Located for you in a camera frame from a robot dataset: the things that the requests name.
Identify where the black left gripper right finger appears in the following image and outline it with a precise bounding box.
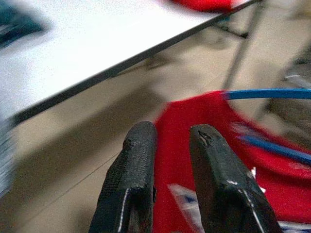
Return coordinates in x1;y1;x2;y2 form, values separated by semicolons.
189;123;284;233

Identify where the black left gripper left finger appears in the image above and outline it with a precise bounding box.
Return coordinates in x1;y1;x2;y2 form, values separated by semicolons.
88;120;156;233

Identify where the plain red garment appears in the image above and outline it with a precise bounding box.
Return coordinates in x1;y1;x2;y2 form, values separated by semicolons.
167;0;243;13

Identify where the blue wire hanger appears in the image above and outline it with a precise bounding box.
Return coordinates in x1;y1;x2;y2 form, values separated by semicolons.
223;88;311;166

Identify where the black table leg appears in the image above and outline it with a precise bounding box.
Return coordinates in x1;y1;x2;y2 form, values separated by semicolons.
213;2;262;90

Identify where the red sweater with white print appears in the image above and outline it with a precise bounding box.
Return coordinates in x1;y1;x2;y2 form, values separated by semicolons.
152;90;311;233

